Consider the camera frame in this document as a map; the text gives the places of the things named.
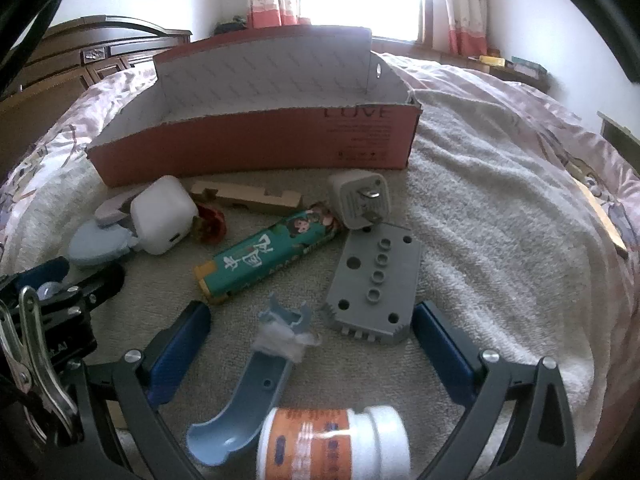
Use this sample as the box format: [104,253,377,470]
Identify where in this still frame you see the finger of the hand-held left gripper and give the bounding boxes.
[30,260,127,322]
[0,256,71,301]

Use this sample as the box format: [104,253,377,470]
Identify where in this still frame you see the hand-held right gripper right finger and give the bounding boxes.
[411,301,578,480]

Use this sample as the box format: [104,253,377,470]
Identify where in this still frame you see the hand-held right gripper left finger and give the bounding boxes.
[75,301,213,480]

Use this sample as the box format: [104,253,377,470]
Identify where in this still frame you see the light blue plastic piece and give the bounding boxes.
[68,220,138,267]

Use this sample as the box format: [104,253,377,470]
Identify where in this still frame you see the pink crescent plastic piece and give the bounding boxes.
[94,191,135,226]

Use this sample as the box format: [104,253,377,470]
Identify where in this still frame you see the blue plastic toy slide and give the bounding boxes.
[186,292,313,467]

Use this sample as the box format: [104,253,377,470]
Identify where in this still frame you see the grey metal piece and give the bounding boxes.
[322,225,421,346]

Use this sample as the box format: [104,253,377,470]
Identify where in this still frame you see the white earbuds case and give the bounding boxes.
[129,176,197,257]

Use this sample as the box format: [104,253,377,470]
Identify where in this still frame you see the white tissue wad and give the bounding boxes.
[251,322,321,363]

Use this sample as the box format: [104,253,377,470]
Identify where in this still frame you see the teal printed candy tube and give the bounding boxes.
[194,202,347,307]

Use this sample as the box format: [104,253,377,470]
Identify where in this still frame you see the small red toy figure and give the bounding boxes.
[192,204,227,245]

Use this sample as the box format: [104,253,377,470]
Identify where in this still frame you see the white bottle with orange label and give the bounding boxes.
[255,404,412,480]

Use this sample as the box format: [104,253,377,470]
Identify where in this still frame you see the notched wooden block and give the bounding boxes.
[190,180,303,217]

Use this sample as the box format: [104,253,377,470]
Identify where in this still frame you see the white charger plug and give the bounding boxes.
[327,172,391,231]

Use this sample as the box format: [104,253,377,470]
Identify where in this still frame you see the pink cardboard box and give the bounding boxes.
[85,24,423,190]

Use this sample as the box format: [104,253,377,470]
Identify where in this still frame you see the metal spring clip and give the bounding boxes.
[0,285,78,433]

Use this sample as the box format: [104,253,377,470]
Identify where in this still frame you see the beige towel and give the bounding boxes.
[0,87,626,480]

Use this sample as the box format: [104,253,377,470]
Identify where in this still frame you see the dark wooden headboard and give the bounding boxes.
[0,16,193,181]

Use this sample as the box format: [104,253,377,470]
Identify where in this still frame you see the pink printed quilt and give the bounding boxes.
[0,52,640,461]

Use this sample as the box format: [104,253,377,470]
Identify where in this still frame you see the dark pile of items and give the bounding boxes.
[214,17,248,36]

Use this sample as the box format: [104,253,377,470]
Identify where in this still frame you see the green flat box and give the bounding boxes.
[510,57,546,76]

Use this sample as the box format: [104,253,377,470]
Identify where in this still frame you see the black cable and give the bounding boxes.
[0,0,96,103]

